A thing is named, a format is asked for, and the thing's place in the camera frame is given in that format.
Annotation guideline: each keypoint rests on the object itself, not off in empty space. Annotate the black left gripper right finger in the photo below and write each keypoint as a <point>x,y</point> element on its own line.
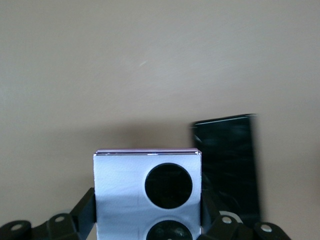
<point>212,220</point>

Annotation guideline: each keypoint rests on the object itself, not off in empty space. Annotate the long black slab phone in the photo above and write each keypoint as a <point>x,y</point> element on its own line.
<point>230,162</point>

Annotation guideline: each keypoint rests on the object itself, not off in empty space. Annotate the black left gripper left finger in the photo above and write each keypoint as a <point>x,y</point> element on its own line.
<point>82,210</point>

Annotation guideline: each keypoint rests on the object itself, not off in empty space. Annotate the white flip phone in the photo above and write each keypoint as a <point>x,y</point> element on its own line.
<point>117,185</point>

